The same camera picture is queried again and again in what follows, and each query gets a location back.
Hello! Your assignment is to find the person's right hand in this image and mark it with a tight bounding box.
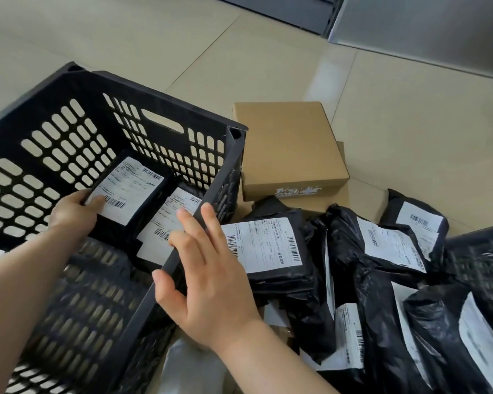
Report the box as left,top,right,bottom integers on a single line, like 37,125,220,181
151,202,261,353

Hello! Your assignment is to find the flat brown cardboard box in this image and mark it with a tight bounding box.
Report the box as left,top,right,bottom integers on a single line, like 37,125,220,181
232,141,389,226

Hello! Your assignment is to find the black labelled mailer bag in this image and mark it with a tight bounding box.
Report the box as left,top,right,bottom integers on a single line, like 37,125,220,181
83,149,177,247
133,184,206,272

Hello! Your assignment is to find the person's right forearm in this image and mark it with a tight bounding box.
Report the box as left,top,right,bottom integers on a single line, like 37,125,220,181
211,318,339,394

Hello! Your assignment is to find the pile of black parcels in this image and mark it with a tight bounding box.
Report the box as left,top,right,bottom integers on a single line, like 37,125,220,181
220,189,493,394

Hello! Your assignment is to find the large black plastic crate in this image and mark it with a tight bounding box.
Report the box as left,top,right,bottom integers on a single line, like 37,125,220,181
0,61,248,394

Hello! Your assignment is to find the grey metal cabinet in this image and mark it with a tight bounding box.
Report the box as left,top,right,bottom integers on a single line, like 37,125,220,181
328,0,493,82

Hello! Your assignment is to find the grey plastic bag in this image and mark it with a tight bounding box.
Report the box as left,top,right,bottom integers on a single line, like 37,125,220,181
158,336,239,394

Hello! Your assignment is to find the person's left hand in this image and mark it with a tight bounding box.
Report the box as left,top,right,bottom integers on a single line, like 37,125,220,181
47,189,107,245

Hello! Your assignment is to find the person's left forearm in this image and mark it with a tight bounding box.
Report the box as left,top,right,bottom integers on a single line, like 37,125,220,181
0,225,87,394

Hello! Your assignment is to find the dark grey cabinet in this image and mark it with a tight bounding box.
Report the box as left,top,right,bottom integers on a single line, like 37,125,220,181
207,0,346,37

